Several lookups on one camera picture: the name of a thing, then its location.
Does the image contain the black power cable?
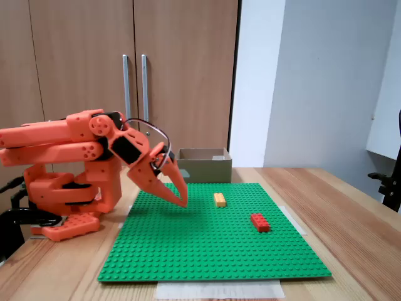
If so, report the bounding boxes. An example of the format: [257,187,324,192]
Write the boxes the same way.
[0,176,26,194]

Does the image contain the black table clamp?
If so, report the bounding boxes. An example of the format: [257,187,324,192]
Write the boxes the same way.
[0,206,65,264]

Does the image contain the metal cabinet door handle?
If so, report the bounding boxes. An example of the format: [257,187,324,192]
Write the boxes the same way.
[122,54,132,122]
[141,54,150,124]

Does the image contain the wooden cabinet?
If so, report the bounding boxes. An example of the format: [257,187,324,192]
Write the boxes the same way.
[0,0,242,201]

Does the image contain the green lego baseplate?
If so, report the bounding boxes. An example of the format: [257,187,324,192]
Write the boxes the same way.
[96,182,333,283]

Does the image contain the wide masking tape strip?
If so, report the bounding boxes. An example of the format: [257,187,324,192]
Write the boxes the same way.
[155,280,286,299]

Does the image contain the open cardboard box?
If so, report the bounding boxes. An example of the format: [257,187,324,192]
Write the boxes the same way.
[174,147,233,185]

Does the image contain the black stand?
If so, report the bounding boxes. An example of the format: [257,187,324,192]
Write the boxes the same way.
[368,109,401,214]

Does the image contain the short masking tape strip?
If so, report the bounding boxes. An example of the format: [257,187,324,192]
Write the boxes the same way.
[117,204,134,230]
[281,205,308,236]

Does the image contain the red lego block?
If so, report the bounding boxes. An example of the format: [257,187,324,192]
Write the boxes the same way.
[249,213,271,233]

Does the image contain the white panel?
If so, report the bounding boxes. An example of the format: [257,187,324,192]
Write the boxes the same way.
[365,0,401,161]

